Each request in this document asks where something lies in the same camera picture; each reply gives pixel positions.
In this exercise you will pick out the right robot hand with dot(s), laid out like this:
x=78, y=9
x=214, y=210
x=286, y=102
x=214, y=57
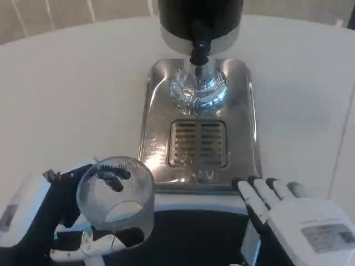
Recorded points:
x=291, y=221

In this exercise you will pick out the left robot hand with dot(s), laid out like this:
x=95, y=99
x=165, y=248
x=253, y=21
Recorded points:
x=36, y=210

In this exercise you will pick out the clear ribbed glass cup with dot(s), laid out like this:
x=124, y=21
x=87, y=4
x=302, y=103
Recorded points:
x=130, y=210

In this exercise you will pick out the black white robot torso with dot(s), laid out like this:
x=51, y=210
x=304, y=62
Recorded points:
x=199, y=238

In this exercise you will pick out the steel drip tray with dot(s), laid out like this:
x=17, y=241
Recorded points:
x=241, y=116

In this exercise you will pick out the steel tray drain grid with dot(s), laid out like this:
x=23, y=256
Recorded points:
x=198, y=144

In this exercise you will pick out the black dispenser tap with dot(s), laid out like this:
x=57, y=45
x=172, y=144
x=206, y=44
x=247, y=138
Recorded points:
x=200, y=41

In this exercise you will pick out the black steel drink dispenser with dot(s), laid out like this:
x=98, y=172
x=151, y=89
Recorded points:
x=172, y=16

